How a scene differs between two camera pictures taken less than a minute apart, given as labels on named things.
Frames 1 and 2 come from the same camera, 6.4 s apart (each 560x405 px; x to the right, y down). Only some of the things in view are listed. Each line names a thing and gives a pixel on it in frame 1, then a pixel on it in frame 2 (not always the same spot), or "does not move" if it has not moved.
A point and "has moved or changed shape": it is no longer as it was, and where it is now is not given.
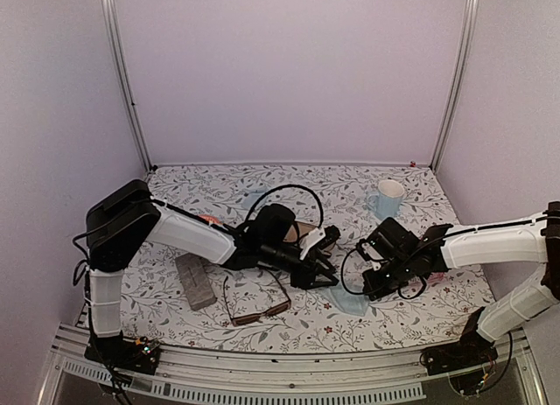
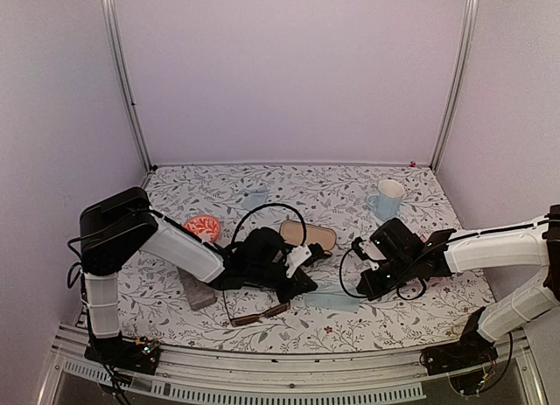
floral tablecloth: (183, 302) does not move
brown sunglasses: (241, 321) does not move
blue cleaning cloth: (351, 303) has moved or changed shape
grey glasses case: (194, 275) does not move
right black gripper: (373, 288) does not move
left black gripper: (305, 281) -> (297, 287)
